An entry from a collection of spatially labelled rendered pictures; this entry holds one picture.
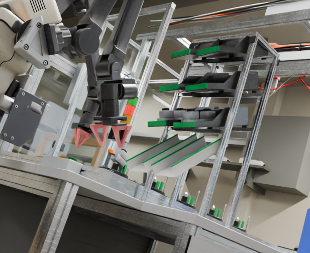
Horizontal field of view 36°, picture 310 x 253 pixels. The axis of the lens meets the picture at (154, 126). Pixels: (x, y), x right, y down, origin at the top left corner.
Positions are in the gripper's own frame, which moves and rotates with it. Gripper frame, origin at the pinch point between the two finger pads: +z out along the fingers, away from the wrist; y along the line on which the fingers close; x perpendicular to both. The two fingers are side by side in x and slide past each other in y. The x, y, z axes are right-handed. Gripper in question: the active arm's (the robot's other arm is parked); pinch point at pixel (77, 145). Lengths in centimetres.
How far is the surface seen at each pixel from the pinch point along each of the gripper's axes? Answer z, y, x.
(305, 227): 0, -57, -95
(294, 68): -101, -10, -124
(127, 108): -31.5, 16.5, -31.4
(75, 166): 8.9, -3.1, -0.4
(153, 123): -17.1, -26.0, -13.6
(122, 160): -2.0, -3.4, -23.1
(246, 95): -43, -45, -42
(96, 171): 8.7, -13.6, -3.8
